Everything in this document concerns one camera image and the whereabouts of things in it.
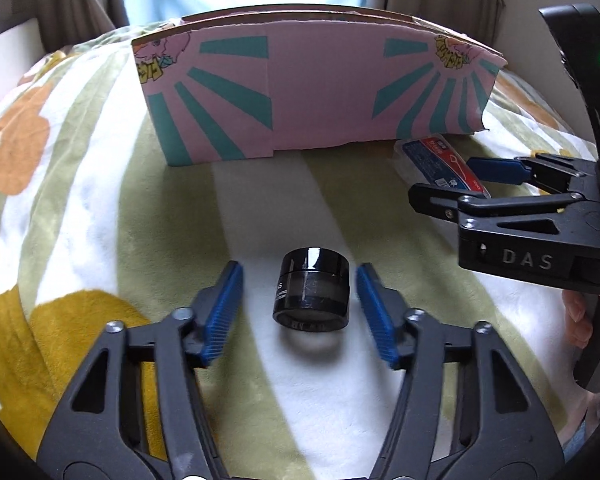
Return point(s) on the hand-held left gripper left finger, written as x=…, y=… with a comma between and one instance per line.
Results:
x=222, y=310

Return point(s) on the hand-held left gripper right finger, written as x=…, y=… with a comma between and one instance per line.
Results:
x=377, y=317

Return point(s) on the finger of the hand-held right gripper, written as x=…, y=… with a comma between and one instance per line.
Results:
x=440, y=202
x=495, y=169

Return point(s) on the clear packet red blue card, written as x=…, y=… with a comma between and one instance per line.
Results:
x=435, y=162

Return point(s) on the black round jar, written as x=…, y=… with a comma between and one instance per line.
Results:
x=311, y=290

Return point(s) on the pink printed cardboard box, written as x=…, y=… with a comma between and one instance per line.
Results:
x=320, y=90

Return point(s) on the person's right hand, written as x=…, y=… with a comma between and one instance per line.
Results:
x=577, y=317

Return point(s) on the floral striped blanket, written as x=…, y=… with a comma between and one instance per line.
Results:
x=105, y=200

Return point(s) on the white pillow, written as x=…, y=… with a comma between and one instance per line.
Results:
x=10, y=40

